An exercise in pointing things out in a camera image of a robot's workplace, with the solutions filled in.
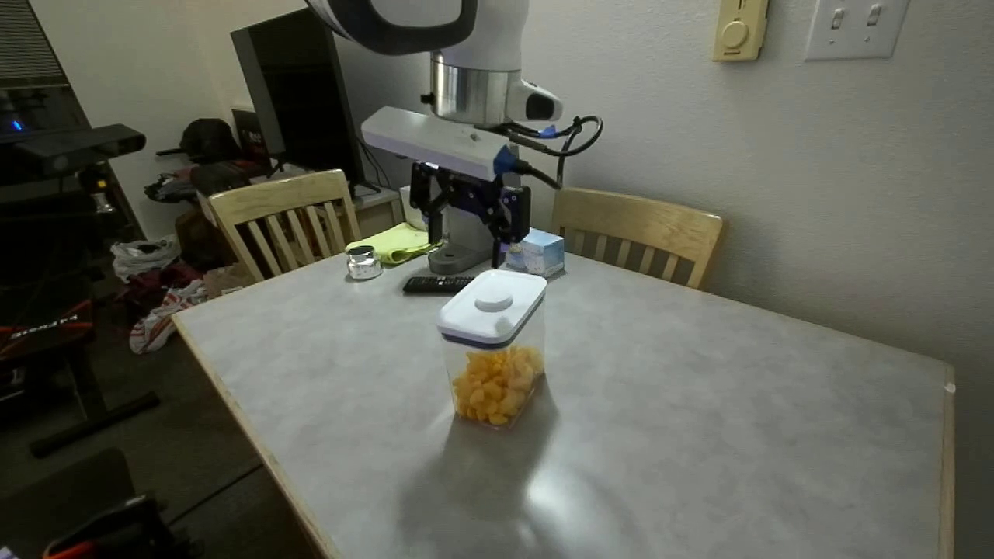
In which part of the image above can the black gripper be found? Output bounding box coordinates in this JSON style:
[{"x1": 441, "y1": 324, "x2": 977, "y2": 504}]
[{"x1": 411, "y1": 162, "x2": 531, "y2": 241}]

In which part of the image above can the white container lid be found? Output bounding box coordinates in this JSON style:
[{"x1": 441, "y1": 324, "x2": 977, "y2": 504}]
[{"x1": 437, "y1": 269, "x2": 546, "y2": 347}]

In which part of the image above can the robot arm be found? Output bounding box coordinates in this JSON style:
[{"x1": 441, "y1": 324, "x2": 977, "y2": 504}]
[{"x1": 304, "y1": 0, "x2": 562, "y2": 241}]

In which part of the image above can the clear plastic food container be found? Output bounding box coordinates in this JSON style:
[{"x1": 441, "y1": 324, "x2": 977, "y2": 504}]
[{"x1": 437, "y1": 311, "x2": 546, "y2": 426}]

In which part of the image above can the grey coffee maker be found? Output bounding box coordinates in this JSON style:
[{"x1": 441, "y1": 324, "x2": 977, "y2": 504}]
[{"x1": 429, "y1": 207, "x2": 502, "y2": 277}]

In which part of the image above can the blue tissue box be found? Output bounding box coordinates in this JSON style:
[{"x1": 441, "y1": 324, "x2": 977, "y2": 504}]
[{"x1": 505, "y1": 229, "x2": 565, "y2": 277}]

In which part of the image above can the black remote control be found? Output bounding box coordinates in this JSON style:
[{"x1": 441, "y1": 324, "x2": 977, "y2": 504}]
[{"x1": 401, "y1": 273, "x2": 459, "y2": 296}]

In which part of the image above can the lime green cloth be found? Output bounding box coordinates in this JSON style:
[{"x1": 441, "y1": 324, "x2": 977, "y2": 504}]
[{"x1": 354, "y1": 223, "x2": 430, "y2": 266}]

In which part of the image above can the silver round tin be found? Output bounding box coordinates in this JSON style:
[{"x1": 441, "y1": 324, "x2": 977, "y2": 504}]
[{"x1": 344, "y1": 245, "x2": 381, "y2": 282}]

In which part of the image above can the wooden chair at table end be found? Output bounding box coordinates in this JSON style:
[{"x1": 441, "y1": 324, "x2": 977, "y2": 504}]
[{"x1": 209, "y1": 167, "x2": 361, "y2": 279}]

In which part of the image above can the dark monitor screen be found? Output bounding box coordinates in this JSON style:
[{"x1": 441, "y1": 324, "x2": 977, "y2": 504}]
[{"x1": 229, "y1": 8, "x2": 364, "y2": 184}]

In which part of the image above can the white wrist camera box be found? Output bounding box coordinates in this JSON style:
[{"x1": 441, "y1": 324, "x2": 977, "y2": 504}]
[{"x1": 361, "y1": 106, "x2": 516, "y2": 181}]

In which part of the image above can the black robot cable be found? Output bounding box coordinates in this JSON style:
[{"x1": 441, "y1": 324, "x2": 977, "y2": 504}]
[{"x1": 505, "y1": 111, "x2": 605, "y2": 191}]

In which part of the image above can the wooden chair near wall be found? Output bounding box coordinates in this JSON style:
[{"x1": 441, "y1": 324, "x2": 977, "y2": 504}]
[{"x1": 554, "y1": 185, "x2": 723, "y2": 287}]

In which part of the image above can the white light switch plate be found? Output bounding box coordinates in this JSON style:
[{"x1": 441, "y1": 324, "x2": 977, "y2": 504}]
[{"x1": 803, "y1": 0, "x2": 909, "y2": 63}]

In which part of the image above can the black depth camera on stand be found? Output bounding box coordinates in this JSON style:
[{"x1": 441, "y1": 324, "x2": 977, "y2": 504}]
[{"x1": 0, "y1": 124, "x2": 146, "y2": 184}]

